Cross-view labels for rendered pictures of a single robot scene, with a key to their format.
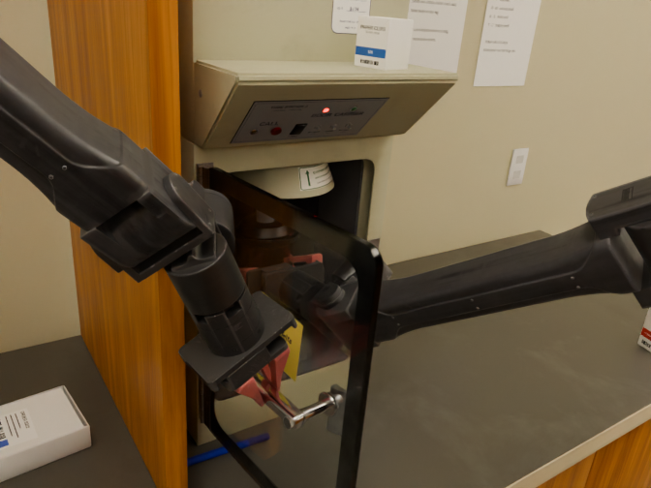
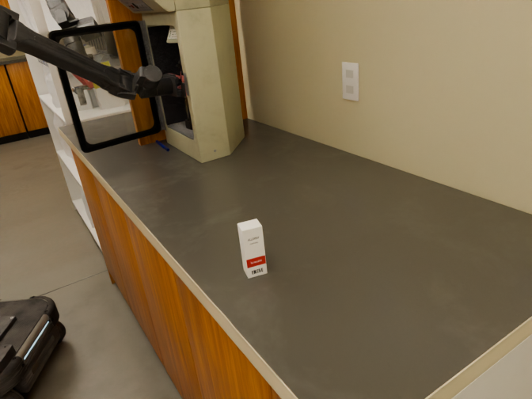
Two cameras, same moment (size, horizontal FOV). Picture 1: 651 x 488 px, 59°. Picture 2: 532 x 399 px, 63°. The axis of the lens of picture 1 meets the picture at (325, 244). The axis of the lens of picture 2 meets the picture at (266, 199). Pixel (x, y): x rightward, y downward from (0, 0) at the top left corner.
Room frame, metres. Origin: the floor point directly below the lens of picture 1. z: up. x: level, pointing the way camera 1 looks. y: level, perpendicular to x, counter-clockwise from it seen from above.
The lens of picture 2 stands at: (1.21, -1.43, 1.44)
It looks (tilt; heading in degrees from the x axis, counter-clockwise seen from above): 26 degrees down; 95
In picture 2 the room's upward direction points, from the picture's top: 6 degrees counter-clockwise
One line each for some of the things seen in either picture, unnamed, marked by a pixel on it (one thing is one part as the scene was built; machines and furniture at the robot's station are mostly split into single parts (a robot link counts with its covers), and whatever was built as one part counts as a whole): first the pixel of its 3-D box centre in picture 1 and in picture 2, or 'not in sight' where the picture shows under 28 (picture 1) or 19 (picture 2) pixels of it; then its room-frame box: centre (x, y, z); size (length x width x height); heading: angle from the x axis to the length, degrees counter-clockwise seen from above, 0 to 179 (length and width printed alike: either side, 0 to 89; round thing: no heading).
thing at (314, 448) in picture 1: (270, 360); (110, 87); (0.57, 0.05, 1.19); 0.30 x 0.01 x 0.40; 42
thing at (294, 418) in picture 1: (288, 395); not in sight; (0.50, 0.03, 1.20); 0.10 x 0.05 x 0.03; 42
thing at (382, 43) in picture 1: (383, 43); not in sight; (0.78, -0.05, 1.54); 0.05 x 0.05 x 0.06; 49
